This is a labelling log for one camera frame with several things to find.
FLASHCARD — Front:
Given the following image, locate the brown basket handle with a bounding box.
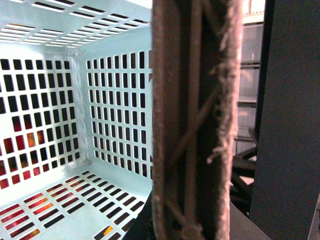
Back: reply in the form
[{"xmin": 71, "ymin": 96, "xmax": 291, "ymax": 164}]
[{"xmin": 152, "ymin": 0, "xmax": 242, "ymax": 240}]

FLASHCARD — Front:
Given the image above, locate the light blue plastic basket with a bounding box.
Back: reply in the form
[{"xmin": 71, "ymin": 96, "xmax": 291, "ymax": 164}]
[{"xmin": 0, "ymin": 0, "xmax": 153, "ymax": 240}]

